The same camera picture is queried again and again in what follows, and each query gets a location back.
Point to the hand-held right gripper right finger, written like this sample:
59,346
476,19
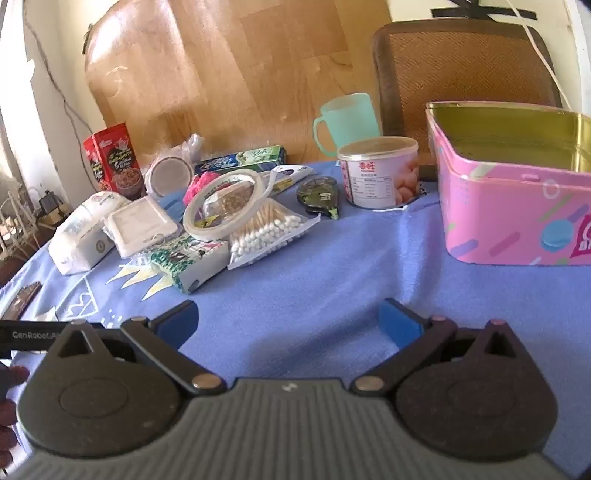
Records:
399,323

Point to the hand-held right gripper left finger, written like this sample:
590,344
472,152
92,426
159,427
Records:
178,321

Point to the green printed pack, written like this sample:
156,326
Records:
184,258

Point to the white tape roll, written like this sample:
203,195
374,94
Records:
207,233

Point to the white square case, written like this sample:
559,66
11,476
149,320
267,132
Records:
138,224

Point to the bag of cotton swabs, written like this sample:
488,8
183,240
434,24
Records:
263,235

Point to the bag of hairpins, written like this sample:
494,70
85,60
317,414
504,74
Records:
231,203

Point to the pink scrunchie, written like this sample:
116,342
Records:
194,189

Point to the pink biscuit tin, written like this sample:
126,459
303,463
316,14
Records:
498,217

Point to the green black correction tape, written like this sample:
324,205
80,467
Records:
316,194

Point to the white card pack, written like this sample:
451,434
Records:
286,177

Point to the person's left hand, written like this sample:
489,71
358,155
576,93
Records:
9,415

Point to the dark brown wrapped bar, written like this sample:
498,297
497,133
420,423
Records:
18,300

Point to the large white tissue pack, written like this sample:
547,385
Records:
76,240

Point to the blue printed tablecloth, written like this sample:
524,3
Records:
300,277

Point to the white can with peach label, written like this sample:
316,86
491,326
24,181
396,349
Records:
369,184

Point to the red cereal box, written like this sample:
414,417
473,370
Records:
115,161

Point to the green blue toothpaste box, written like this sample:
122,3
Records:
240,159

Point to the green plastic mug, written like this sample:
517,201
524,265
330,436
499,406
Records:
351,124

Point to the wood pattern board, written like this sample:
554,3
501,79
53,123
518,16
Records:
231,69

